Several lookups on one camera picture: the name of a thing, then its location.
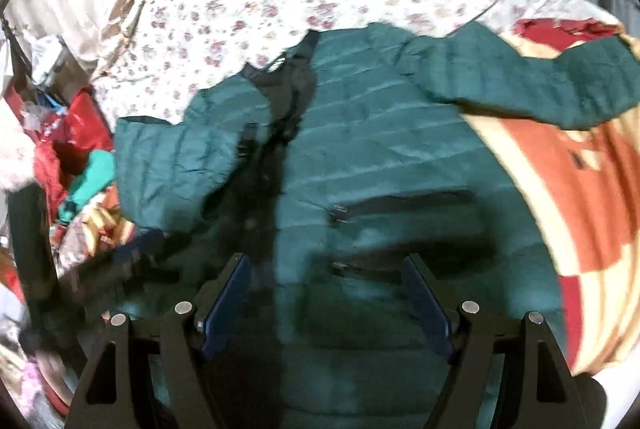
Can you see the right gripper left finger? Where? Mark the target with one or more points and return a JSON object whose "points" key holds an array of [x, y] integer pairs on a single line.
{"points": [[152, 373]]}

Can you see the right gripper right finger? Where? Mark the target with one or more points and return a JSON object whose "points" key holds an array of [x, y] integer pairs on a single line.
{"points": [[536, 388]]}

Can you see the dark green quilted jacket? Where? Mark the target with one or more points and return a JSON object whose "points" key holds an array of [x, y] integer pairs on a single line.
{"points": [[353, 146]]}

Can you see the red clothes pile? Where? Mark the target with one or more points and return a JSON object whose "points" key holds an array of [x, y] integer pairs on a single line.
{"points": [[64, 137]]}

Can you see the red orange love blanket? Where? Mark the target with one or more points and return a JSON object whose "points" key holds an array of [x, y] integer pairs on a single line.
{"points": [[582, 188]]}

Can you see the teal green garment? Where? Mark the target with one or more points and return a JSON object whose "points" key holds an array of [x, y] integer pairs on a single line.
{"points": [[98, 174]]}

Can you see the clear plastic bag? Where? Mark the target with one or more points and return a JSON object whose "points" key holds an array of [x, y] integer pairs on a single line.
{"points": [[48, 54]]}

